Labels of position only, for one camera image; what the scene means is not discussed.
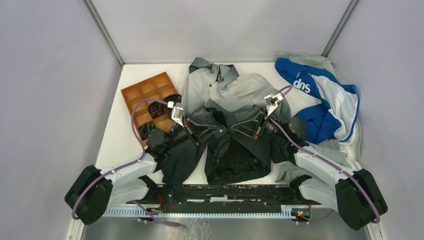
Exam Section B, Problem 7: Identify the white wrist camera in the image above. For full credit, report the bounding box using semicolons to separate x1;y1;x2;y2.
264;93;284;117
166;101;184;126

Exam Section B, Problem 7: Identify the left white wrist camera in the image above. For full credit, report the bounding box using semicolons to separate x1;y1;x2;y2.
166;101;184;126

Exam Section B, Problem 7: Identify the orange compartment tray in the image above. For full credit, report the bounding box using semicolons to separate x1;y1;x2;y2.
120;72;179;139

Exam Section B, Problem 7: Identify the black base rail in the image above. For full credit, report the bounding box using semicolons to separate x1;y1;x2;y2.
138;184;317;214

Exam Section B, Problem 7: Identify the white slotted cable duct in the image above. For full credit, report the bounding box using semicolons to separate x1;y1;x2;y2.
102;205;296;220

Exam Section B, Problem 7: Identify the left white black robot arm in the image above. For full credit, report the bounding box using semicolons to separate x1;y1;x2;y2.
64;115;221;225

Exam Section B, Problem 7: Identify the grey black zip jacket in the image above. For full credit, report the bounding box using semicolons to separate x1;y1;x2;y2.
161;57;291;185

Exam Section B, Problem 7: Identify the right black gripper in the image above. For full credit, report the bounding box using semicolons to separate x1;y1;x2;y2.
231;106;290;141

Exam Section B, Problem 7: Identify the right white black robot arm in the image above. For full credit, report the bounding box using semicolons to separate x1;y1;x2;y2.
230;109;389;230

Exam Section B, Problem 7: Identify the blue white jacket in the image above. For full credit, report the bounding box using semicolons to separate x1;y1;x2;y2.
274;57;360;144

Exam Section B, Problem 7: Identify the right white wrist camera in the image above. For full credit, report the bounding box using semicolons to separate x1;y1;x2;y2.
264;93;284;117

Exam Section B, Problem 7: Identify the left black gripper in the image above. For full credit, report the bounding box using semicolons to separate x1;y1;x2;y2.
163;113;220;152

